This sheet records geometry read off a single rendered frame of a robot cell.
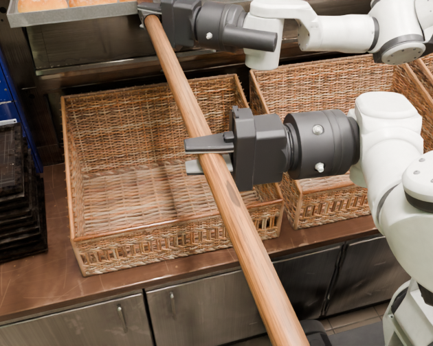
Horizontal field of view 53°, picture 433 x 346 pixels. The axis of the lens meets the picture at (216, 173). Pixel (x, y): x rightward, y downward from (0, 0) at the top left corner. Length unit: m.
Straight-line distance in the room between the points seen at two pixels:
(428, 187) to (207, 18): 0.60
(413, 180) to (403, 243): 0.06
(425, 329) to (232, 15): 0.76
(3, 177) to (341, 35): 0.84
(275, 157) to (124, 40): 0.86
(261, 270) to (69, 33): 1.04
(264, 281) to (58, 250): 0.94
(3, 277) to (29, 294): 0.10
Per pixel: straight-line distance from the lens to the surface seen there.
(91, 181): 1.45
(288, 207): 1.29
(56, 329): 1.31
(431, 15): 0.91
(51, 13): 0.99
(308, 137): 0.54
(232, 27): 0.81
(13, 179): 1.16
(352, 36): 0.89
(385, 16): 0.91
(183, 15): 0.87
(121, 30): 1.33
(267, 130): 0.53
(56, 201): 1.43
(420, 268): 0.39
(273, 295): 0.41
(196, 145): 0.53
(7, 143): 1.29
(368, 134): 0.52
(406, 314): 1.11
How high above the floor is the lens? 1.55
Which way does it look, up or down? 42 degrees down
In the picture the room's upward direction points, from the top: straight up
